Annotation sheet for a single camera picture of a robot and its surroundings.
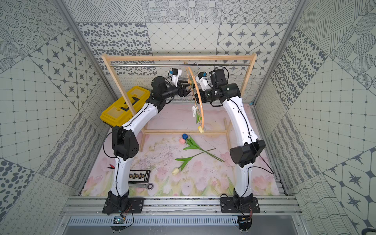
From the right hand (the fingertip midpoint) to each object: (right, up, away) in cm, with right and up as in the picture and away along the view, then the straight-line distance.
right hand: (195, 99), depth 77 cm
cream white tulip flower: (-11, -41, +7) cm, 43 cm away
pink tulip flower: (-8, -26, +20) cm, 34 cm away
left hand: (-2, +11, +3) cm, 11 cm away
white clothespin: (-1, -5, -1) cm, 6 cm away
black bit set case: (-32, -43, +6) cm, 55 cm away
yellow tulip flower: (+2, -11, 0) cm, 11 cm away
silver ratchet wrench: (-25, -48, +4) cm, 55 cm away
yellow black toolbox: (-50, -7, +15) cm, 53 cm away
